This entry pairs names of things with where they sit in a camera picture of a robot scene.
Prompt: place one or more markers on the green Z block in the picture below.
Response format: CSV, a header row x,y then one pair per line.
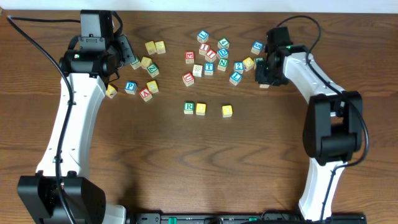
x,y
153,70

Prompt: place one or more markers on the green L block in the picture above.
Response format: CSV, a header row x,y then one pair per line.
x,y
136,64

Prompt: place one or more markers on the red i block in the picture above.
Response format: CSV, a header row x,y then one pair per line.
x,y
211,56
204,48

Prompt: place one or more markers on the blue T block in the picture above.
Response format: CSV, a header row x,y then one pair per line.
x,y
209,68

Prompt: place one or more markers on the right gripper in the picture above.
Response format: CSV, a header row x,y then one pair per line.
x,y
259,77

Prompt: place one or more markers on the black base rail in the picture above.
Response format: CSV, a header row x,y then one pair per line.
x,y
267,217

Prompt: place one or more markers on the green N block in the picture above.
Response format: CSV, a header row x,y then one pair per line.
x,y
223,64

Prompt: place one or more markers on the yellow block beside Z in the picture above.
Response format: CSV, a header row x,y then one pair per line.
x,y
146,62

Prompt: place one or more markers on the white picture block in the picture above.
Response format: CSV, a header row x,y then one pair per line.
x,y
197,70

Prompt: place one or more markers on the blue L block lower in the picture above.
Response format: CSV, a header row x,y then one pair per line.
x,y
235,78

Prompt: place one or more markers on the yellow block beside A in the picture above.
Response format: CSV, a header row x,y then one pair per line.
x,y
152,86

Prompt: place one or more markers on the yellow O block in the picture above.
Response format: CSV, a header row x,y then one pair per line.
x,y
200,109

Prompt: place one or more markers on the green 4 block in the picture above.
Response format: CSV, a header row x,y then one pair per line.
x,y
223,43

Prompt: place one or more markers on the red U block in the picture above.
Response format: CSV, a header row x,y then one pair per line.
x,y
188,79

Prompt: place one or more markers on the red I block lower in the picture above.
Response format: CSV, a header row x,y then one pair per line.
x,y
211,56

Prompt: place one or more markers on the blue l block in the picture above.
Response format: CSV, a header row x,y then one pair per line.
x,y
235,78
202,36

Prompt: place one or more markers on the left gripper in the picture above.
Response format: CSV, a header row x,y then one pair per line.
x,y
125,50

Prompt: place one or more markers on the blue L block top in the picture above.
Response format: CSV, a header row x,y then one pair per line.
x,y
202,36

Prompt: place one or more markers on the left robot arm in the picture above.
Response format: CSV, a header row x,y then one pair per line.
x,y
60,190

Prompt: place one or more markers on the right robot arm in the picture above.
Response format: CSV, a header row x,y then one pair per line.
x,y
332,130

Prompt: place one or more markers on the red A block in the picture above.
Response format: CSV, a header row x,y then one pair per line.
x,y
145,94

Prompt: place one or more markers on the green J block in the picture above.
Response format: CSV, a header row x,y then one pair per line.
x,y
257,60

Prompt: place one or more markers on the blue 5 block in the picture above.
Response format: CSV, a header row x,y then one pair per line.
x,y
257,47

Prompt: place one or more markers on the blue P block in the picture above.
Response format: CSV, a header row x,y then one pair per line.
x,y
130,88

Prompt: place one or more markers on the green R block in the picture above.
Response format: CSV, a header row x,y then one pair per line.
x,y
189,108

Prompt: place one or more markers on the blue D block centre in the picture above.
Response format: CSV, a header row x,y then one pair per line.
x,y
223,53

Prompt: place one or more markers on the blue 2 block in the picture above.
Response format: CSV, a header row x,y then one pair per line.
x,y
239,67

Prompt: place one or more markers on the yellow S block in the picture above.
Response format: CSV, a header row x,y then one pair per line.
x,y
160,47

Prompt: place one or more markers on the red E block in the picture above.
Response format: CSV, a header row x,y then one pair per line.
x,y
189,57

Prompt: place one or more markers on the red I block upper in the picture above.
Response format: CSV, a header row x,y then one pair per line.
x,y
204,48

